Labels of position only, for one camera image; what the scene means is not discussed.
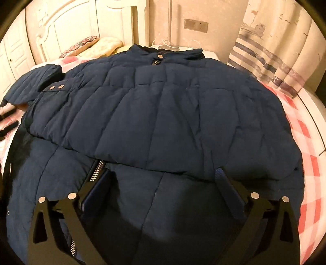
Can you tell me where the striped printed curtain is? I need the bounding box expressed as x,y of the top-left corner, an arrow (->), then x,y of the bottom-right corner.
228,0 -> 326,100

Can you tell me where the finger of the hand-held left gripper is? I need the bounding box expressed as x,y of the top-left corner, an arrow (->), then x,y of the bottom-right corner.
0,113 -> 20,139

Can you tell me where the navy blue puffer jacket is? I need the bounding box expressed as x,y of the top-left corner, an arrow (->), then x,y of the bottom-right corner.
0,44 -> 306,265

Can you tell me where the cream quilted pillow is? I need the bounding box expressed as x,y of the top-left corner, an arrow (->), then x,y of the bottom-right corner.
94,37 -> 123,58

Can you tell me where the white mattress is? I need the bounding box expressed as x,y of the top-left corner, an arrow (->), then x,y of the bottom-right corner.
297,88 -> 326,156

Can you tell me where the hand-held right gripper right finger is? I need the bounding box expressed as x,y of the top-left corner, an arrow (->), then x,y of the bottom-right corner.
215,167 -> 302,265

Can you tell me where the patterned red blue pillow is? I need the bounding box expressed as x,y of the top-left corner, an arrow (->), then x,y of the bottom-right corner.
58,36 -> 100,59

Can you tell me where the white nightstand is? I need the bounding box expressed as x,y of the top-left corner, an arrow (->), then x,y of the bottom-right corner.
150,44 -> 225,62

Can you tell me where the white charging cable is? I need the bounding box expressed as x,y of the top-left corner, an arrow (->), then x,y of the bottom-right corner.
152,38 -> 202,51

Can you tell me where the white carved bed headboard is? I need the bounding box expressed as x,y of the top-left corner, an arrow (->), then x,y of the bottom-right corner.
25,0 -> 151,64

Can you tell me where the red white checkered bed sheet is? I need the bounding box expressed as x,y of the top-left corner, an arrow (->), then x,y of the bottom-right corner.
0,55 -> 326,255

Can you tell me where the wall switch panel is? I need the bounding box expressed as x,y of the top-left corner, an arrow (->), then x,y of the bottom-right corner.
184,18 -> 209,33

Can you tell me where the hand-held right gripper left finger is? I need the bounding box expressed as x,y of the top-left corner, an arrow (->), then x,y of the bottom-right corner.
27,160 -> 111,265

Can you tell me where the white panelled wardrobe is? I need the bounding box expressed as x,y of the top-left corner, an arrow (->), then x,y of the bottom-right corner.
0,25 -> 36,102

